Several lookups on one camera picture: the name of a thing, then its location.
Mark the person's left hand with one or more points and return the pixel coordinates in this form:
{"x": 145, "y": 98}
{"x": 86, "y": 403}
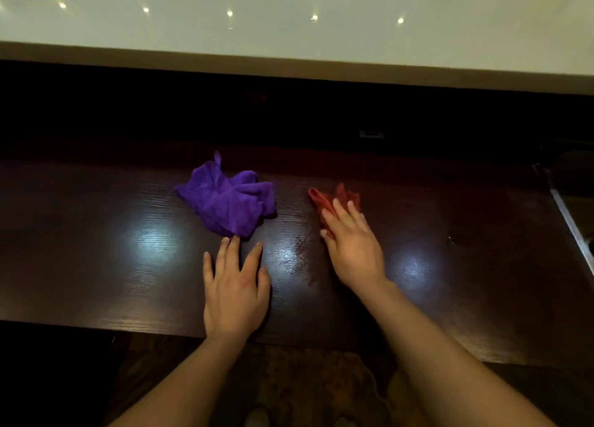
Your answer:
{"x": 234, "y": 301}

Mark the person's right hand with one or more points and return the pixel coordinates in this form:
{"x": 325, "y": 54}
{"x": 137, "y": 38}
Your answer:
{"x": 357, "y": 255}

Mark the red cloth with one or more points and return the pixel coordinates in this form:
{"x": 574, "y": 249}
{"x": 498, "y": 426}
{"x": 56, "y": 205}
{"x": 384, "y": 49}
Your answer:
{"x": 325, "y": 198}

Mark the purple cloth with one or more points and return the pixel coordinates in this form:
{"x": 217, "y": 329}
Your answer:
{"x": 227, "y": 201}

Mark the person's left forearm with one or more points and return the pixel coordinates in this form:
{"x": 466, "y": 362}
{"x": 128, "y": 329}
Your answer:
{"x": 185, "y": 389}

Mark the person's right forearm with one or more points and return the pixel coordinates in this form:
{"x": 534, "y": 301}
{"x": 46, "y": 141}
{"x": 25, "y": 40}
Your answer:
{"x": 441, "y": 366}

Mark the person's left shoe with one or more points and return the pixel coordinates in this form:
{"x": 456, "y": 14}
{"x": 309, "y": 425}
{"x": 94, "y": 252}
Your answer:
{"x": 256, "y": 418}

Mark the person's shoe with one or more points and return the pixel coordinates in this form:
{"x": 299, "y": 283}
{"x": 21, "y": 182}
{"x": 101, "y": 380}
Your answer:
{"x": 345, "y": 422}
{"x": 256, "y": 418}

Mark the dark wooden countertop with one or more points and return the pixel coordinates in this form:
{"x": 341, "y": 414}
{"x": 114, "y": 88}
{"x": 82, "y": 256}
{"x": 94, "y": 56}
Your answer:
{"x": 93, "y": 264}

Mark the person's right shoe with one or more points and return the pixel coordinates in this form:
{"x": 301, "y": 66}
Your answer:
{"x": 345, "y": 422}

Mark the stainless steel sink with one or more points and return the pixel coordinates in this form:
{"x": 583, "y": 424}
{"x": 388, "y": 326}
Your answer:
{"x": 573, "y": 227}

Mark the white raised bar ledge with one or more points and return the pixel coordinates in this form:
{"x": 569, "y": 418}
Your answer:
{"x": 278, "y": 32}

